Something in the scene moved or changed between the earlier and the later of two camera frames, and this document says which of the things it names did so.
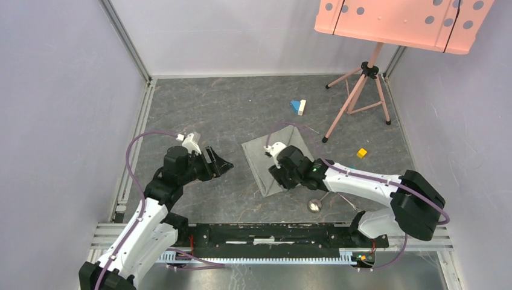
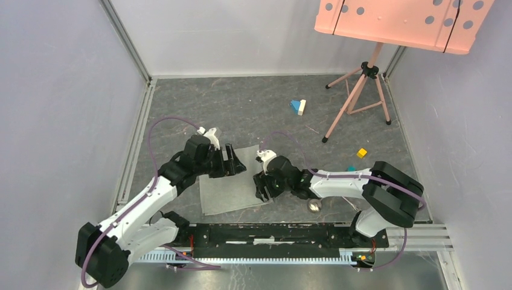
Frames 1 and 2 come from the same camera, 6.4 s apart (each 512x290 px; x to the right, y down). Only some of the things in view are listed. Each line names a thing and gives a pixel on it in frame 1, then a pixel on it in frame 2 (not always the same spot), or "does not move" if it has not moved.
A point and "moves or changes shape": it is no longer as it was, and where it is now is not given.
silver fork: x=356 y=208 does not move
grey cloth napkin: x=261 y=161 moves or changes shape
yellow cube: x=361 y=153 does not move
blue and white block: x=298 y=106 does not move
